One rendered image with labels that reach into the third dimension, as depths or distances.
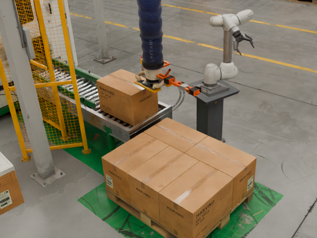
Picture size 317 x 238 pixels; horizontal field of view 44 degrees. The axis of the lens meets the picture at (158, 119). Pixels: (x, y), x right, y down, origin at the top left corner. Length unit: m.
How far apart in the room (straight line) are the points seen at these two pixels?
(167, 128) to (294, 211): 1.57
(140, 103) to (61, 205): 1.39
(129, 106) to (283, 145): 2.03
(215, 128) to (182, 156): 1.10
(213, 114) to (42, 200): 2.20
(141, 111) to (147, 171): 0.88
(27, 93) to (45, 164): 0.92
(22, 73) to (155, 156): 1.55
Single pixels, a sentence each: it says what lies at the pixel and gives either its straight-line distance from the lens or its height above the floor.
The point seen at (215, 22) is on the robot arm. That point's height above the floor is 1.58.
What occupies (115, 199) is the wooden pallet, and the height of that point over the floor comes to 0.05.
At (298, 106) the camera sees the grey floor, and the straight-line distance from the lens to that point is 6.08.
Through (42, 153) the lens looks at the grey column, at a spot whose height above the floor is 0.37.
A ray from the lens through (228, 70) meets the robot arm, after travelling 4.69.
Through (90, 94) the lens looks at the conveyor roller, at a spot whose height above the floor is 0.54.
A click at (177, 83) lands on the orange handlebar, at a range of 3.92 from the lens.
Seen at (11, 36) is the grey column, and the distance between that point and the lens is 4.02.
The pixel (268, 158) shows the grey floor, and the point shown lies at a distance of 4.95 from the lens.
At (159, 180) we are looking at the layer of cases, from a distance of 3.73.
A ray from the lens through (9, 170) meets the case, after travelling 3.43.
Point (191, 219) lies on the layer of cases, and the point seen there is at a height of 0.46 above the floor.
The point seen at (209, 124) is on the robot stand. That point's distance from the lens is 4.88.
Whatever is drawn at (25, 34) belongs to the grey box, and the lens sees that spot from 4.03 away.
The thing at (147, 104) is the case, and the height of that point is 0.74.
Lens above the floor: 2.98
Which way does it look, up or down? 32 degrees down
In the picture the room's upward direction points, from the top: 3 degrees counter-clockwise
